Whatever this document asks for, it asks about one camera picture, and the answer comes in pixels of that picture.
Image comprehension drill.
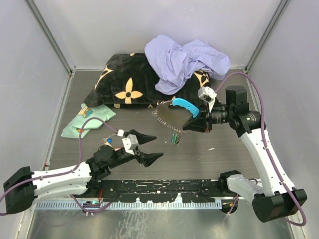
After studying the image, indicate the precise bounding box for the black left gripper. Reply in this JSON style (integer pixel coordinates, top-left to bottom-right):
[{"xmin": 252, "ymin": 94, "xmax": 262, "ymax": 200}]
[{"xmin": 108, "ymin": 130, "xmax": 163, "ymax": 169}]

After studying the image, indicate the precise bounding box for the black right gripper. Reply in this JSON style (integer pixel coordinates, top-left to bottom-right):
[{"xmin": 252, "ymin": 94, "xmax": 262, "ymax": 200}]
[{"xmin": 183, "ymin": 100, "xmax": 234, "ymax": 132}]

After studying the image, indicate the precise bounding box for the blue tagged key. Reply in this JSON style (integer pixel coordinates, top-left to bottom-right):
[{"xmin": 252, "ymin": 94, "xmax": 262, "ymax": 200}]
[{"xmin": 102, "ymin": 136, "xmax": 113, "ymax": 148}]

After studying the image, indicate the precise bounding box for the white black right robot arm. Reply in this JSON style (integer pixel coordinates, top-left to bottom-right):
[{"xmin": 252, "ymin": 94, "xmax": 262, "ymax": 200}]
[{"xmin": 173, "ymin": 86, "xmax": 307, "ymax": 223}]

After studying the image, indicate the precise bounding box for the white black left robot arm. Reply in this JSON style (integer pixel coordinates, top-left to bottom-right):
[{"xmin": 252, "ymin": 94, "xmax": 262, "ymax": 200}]
[{"xmin": 0, "ymin": 130, "xmax": 163, "ymax": 216}]

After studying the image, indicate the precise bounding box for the lavender crumpled cloth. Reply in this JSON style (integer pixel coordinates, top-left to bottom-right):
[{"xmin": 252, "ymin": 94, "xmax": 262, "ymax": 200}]
[{"xmin": 144, "ymin": 35, "xmax": 230, "ymax": 95}]

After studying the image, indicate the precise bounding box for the black floral pillow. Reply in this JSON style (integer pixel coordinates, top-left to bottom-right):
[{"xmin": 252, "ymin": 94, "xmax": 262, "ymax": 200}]
[{"xmin": 84, "ymin": 53, "xmax": 210, "ymax": 109}]

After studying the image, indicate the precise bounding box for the mint green cartoon cloth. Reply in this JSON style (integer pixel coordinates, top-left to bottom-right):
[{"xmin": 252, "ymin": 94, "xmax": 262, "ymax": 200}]
[{"xmin": 61, "ymin": 103, "xmax": 116, "ymax": 139}]

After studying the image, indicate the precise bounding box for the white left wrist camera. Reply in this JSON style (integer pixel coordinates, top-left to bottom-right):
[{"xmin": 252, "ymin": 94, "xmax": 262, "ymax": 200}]
[{"xmin": 122, "ymin": 134, "xmax": 139, "ymax": 155}]

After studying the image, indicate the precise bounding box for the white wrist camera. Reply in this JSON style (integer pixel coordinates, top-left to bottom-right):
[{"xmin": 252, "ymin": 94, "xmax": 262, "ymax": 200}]
[
  {"xmin": 122, "ymin": 134, "xmax": 139, "ymax": 155},
  {"xmin": 198, "ymin": 86, "xmax": 217, "ymax": 113}
]

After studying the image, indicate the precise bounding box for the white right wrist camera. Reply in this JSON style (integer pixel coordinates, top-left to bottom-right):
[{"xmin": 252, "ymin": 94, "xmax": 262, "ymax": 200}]
[{"xmin": 198, "ymin": 86, "xmax": 217, "ymax": 113}]

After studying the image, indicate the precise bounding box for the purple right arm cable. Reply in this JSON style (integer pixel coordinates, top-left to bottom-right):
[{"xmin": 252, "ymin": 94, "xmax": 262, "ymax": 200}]
[{"xmin": 214, "ymin": 72, "xmax": 308, "ymax": 227}]

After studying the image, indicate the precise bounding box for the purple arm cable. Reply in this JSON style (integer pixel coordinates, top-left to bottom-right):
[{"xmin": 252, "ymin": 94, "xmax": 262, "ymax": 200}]
[
  {"xmin": 214, "ymin": 72, "xmax": 308, "ymax": 227},
  {"xmin": 0, "ymin": 118, "xmax": 125, "ymax": 217}
]

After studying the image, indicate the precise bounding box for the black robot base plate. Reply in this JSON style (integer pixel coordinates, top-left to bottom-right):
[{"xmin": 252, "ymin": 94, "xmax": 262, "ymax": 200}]
[{"xmin": 74, "ymin": 179, "xmax": 236, "ymax": 203}]

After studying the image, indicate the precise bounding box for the slotted grey cable duct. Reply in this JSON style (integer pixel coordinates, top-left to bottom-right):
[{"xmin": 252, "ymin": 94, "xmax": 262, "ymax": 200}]
[{"xmin": 35, "ymin": 199, "xmax": 222, "ymax": 210}]

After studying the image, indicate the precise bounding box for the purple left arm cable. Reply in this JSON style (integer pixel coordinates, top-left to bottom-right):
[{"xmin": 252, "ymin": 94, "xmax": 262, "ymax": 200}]
[{"xmin": 0, "ymin": 118, "xmax": 125, "ymax": 217}]

